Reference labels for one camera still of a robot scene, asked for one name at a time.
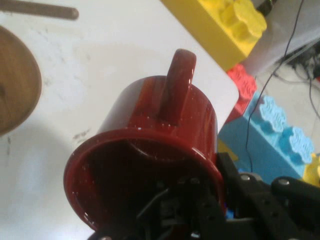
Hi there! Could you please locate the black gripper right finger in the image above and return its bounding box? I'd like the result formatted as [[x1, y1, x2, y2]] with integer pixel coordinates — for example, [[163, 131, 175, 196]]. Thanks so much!
[[215, 151, 320, 240]]

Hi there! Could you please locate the large blue toy brick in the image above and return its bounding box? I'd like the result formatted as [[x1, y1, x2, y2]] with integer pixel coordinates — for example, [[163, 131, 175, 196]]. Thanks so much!
[[217, 91, 316, 188]]

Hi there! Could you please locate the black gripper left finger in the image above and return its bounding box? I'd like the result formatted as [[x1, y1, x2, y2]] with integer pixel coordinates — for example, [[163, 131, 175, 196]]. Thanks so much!
[[92, 175, 227, 240]]

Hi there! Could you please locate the wooden mug tree stand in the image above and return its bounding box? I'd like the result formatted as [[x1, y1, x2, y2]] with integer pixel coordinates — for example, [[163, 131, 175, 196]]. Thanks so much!
[[0, 6, 80, 137]]

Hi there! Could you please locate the thin black cable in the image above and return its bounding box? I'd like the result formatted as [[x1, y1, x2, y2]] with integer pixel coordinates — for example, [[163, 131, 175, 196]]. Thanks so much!
[[244, 0, 304, 174]]

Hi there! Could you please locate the black tangled cable bundle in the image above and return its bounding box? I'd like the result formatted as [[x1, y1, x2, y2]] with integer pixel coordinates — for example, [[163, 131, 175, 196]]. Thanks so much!
[[273, 46, 320, 116]]

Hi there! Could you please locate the dark red ceramic mug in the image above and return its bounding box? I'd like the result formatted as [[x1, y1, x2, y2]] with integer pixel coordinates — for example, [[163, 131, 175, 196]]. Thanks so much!
[[62, 48, 226, 231]]

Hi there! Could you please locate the large red toy brick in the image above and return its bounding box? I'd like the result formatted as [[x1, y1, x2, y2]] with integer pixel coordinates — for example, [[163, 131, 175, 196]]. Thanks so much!
[[226, 63, 258, 124]]

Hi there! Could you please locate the large yellow toy brick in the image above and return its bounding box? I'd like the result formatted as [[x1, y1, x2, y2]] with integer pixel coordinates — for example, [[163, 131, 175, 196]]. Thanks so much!
[[159, 0, 268, 72]]

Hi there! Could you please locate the small yellow toy brick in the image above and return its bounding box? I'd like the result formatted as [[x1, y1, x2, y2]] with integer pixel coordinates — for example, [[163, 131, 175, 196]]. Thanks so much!
[[301, 153, 320, 189]]

